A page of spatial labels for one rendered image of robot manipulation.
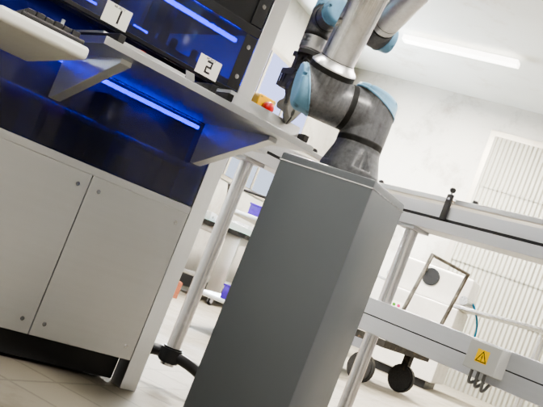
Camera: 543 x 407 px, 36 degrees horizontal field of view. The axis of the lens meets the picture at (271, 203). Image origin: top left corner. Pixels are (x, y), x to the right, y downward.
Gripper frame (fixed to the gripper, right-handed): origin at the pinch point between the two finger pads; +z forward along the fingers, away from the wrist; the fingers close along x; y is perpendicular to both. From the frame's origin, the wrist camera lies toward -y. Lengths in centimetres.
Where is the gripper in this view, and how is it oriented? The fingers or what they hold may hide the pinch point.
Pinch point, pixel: (288, 119)
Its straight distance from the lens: 232.7
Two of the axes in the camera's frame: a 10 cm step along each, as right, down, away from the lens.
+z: -3.7, 9.3, -0.7
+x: -7.1, -3.3, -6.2
